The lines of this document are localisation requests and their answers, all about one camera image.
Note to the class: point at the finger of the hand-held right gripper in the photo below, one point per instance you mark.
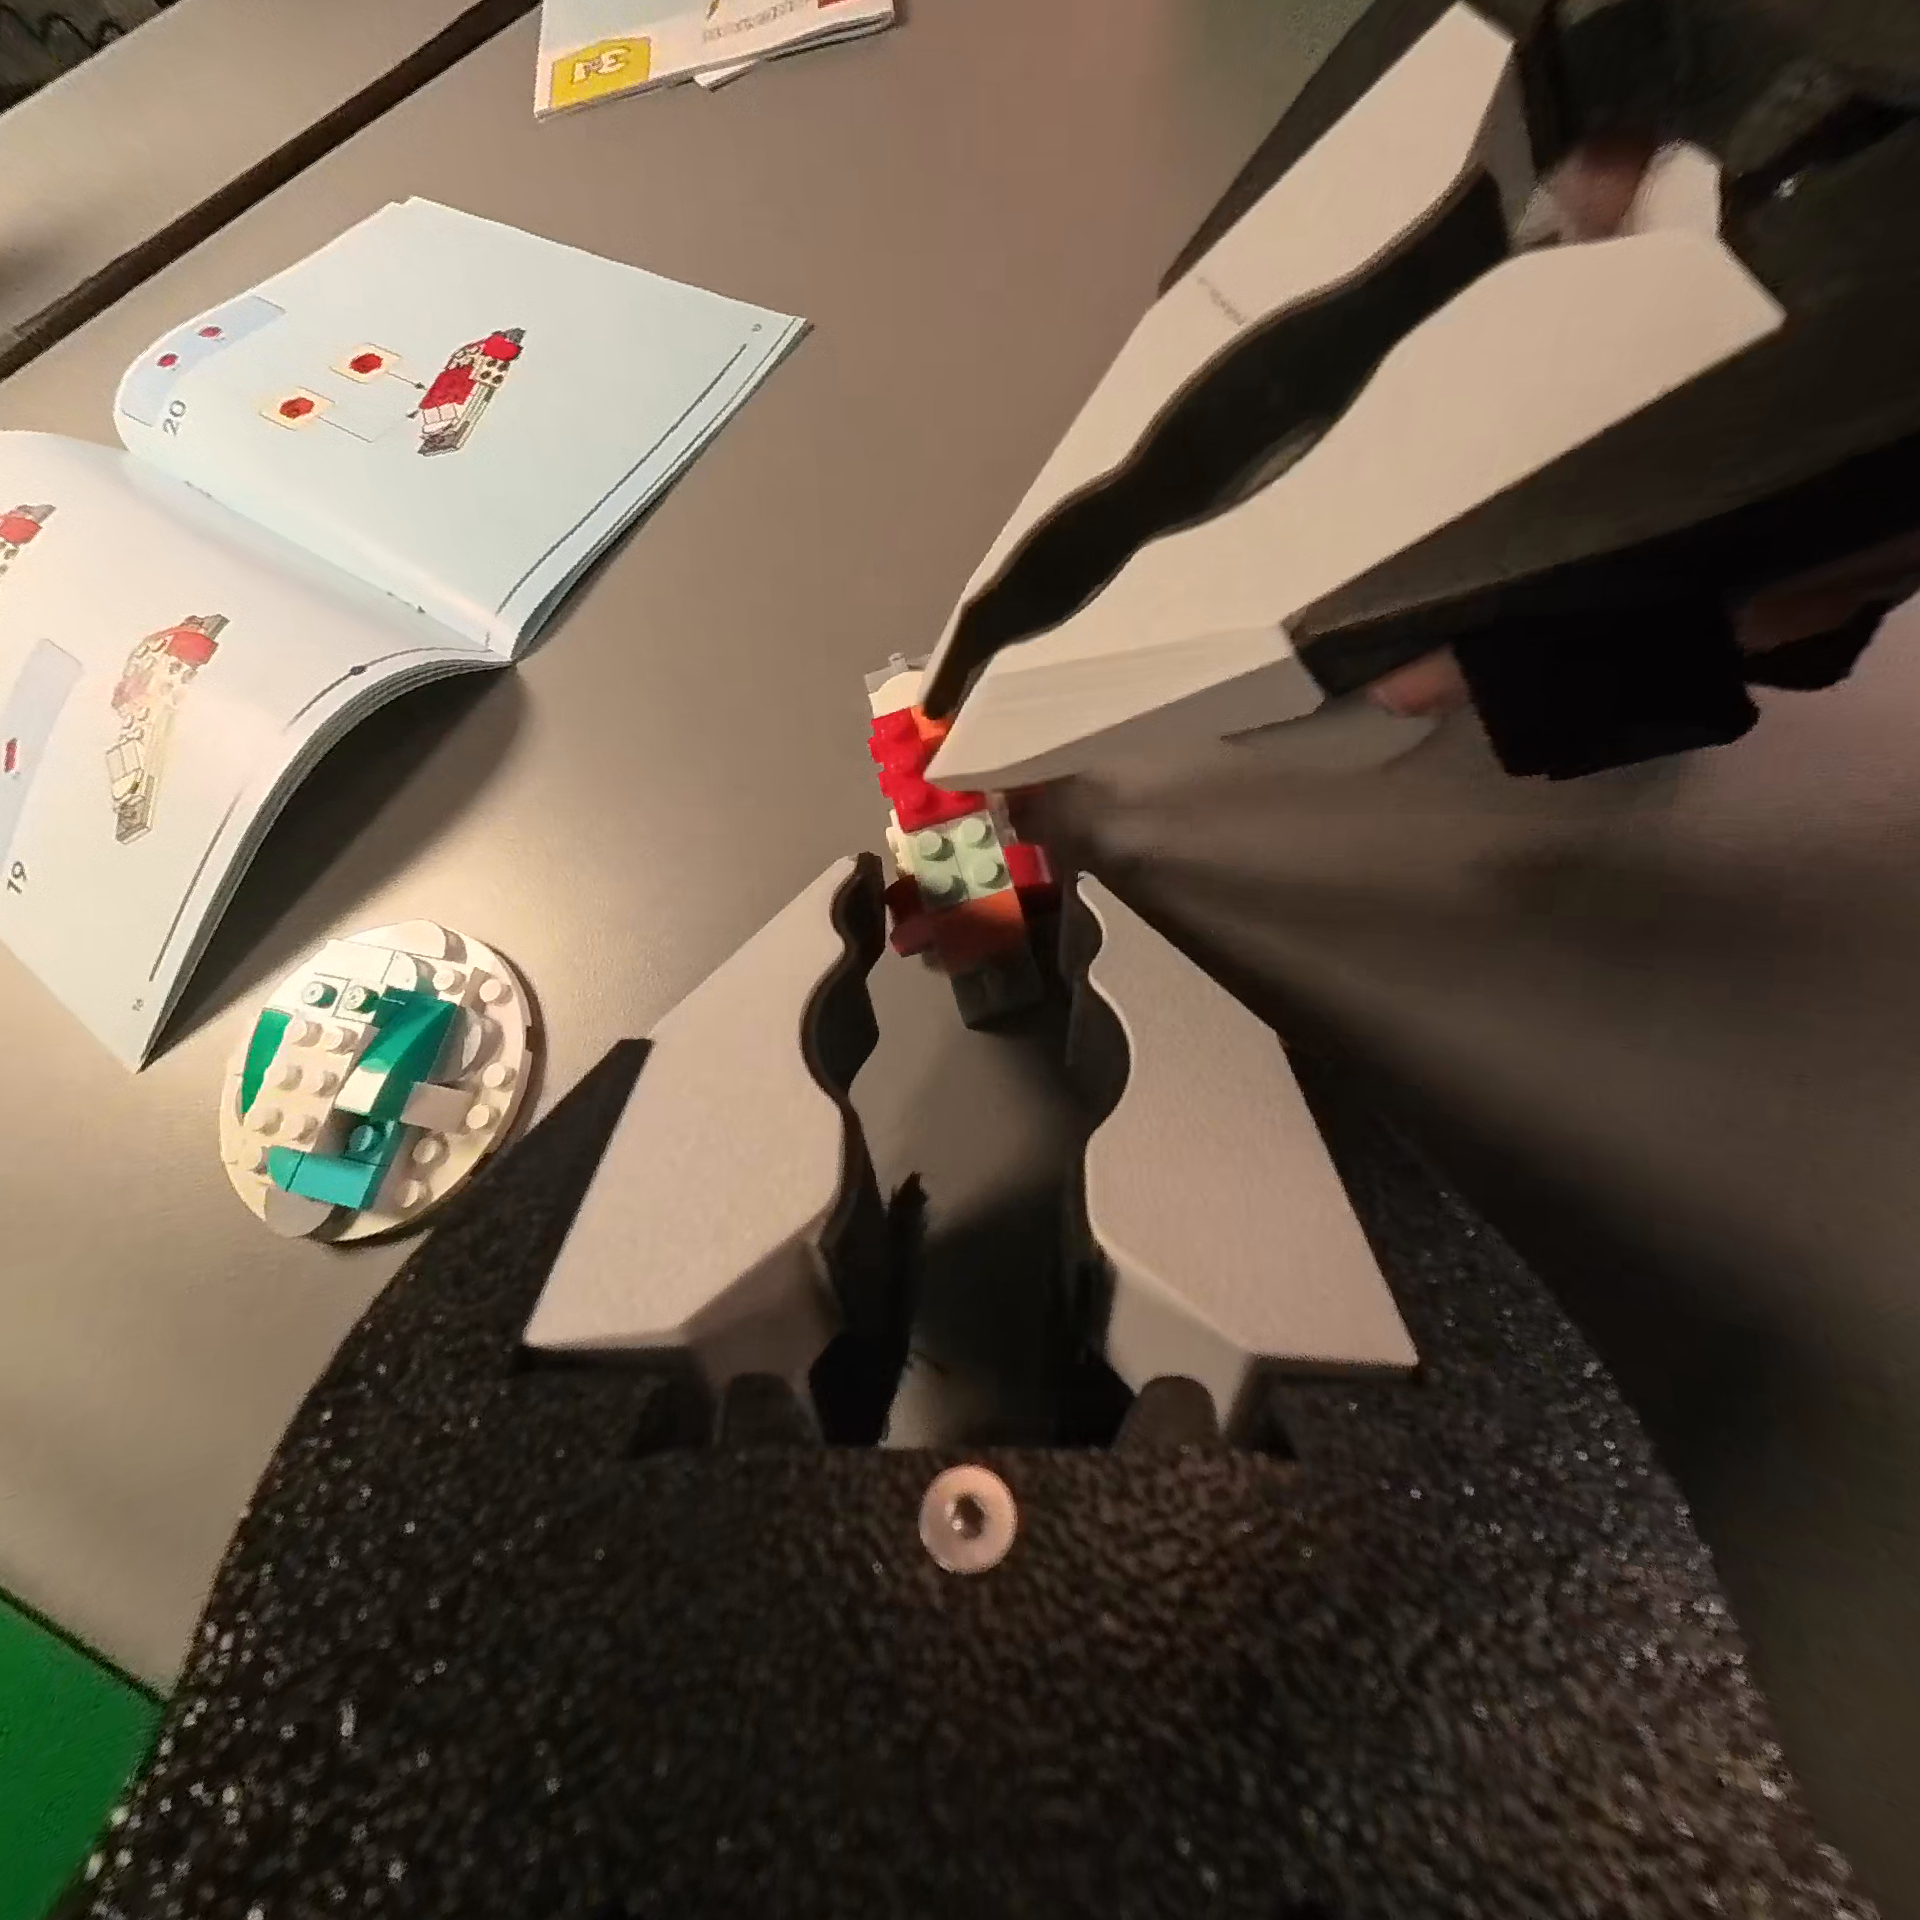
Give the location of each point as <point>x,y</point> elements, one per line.
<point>1200,330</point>
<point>1500,420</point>

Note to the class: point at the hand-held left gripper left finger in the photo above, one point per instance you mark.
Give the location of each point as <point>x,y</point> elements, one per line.
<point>690,1200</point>

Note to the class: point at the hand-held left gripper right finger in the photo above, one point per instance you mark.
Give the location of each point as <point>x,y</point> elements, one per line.
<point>1247,1213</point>

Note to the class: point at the white red green lego model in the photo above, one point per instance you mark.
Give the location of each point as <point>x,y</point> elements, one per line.
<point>974,900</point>

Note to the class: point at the green plastic bins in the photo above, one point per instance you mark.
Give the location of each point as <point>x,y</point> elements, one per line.
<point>61,1755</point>

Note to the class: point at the round white and teal lego base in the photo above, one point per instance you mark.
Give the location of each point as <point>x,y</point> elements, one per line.
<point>373,1080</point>

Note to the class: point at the open light blue instruction booklet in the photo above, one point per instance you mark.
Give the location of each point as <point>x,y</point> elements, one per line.
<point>373,494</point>

